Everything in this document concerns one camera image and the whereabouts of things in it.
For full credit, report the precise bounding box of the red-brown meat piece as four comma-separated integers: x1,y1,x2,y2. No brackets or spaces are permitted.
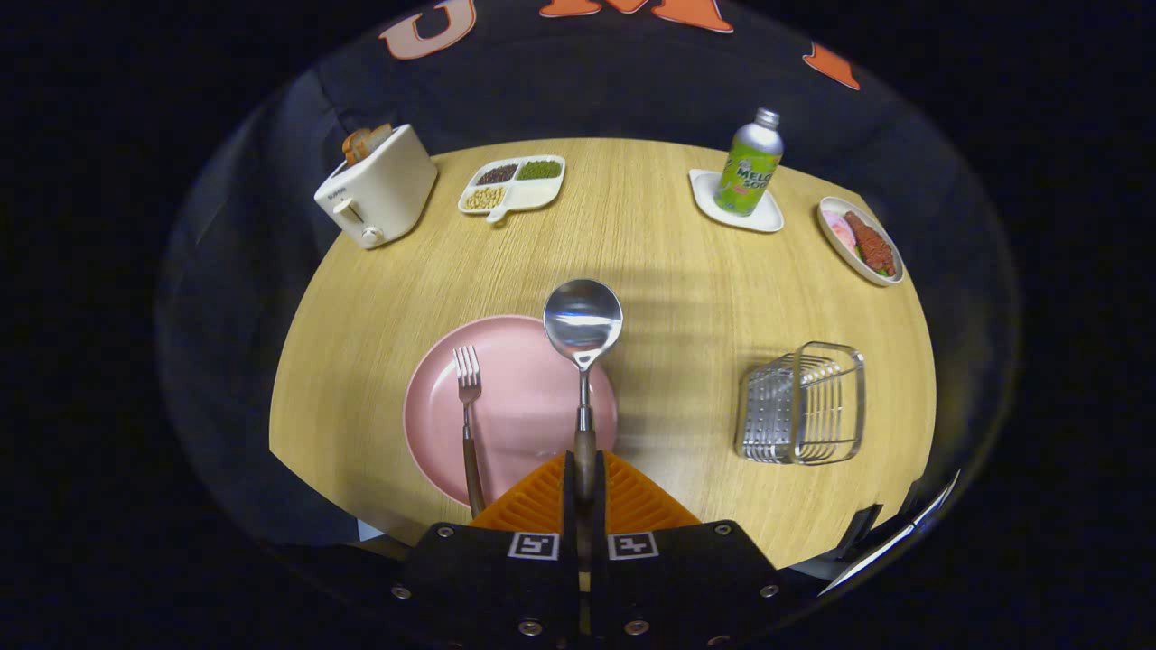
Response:
844,210,898,277

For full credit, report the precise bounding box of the white divided dish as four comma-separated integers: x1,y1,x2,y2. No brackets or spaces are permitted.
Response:
458,155,566,224

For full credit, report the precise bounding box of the metal spoon with wooden handle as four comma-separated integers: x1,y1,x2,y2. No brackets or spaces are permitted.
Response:
543,278,624,592

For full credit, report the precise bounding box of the metal fork with wooden handle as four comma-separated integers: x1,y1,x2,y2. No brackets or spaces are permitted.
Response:
452,345,489,520

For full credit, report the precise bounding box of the pink ham slice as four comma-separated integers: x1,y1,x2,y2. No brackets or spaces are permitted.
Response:
822,210,857,258

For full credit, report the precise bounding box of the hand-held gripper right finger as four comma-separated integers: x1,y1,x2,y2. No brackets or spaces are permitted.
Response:
583,450,787,650

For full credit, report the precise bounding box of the pink round plate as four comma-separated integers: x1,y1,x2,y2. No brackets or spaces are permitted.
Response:
403,314,620,508

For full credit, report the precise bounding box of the round white food plate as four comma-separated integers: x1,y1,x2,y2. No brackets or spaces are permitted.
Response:
816,196,906,288

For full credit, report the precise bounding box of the white square coaster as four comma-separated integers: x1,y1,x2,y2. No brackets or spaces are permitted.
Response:
689,169,785,234

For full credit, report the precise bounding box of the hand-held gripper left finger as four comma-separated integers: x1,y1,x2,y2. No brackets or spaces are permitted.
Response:
388,451,580,650

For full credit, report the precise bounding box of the metal wire basket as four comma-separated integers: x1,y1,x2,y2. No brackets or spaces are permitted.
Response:
734,341,866,466

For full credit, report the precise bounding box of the cream white toaster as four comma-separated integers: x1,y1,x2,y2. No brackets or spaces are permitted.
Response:
313,124,439,250

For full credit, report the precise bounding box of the green soda bottle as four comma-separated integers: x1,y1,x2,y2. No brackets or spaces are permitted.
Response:
713,108,784,218

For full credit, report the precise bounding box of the brown toast slice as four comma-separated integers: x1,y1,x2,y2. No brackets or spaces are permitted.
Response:
341,124,394,166

